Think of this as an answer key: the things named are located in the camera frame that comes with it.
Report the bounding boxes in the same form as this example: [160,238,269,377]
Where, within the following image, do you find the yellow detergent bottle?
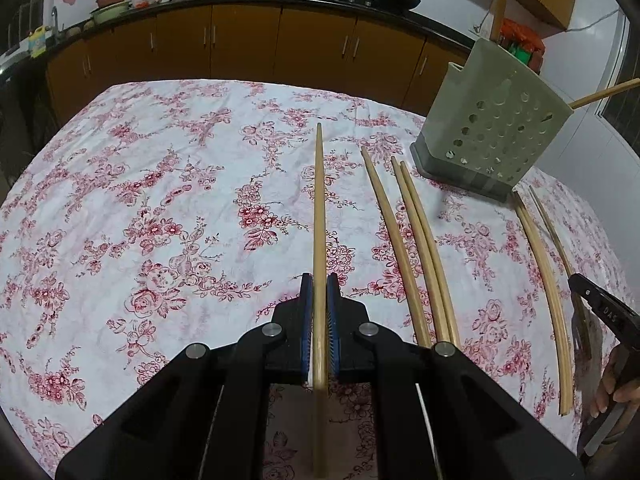
[27,25,51,56]

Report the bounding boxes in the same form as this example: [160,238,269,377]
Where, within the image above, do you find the red and green packet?
[500,17,546,74]

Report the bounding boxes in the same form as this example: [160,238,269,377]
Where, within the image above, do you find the bamboo chopstick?
[311,122,331,480]
[528,185,591,358]
[360,147,432,349]
[514,191,574,417]
[399,161,461,349]
[489,0,512,44]
[569,78,640,110]
[390,156,451,345]

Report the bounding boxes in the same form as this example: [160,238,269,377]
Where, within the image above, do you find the grey perforated plastic chopstick holder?
[410,37,574,204]

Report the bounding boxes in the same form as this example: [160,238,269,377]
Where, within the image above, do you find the black kitchen countertop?
[0,0,477,68]

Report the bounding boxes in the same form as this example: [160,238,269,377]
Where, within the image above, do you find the person's right hand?
[590,347,640,417]

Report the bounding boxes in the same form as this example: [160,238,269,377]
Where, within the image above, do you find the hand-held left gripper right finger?
[326,272,586,480]

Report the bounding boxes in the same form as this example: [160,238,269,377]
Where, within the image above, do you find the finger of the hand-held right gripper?
[568,272,640,353]

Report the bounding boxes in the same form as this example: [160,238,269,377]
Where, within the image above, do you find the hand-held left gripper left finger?
[55,272,314,480]

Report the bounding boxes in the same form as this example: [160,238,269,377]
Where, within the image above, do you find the red floral white tablecloth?
[0,78,632,480]

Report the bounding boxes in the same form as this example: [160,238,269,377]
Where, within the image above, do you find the window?
[595,10,640,147]

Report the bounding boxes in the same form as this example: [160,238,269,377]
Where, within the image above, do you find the green and white bowl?
[90,2,134,25]

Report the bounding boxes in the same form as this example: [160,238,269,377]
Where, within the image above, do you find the wooden kitchen base cabinets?
[45,4,476,127]

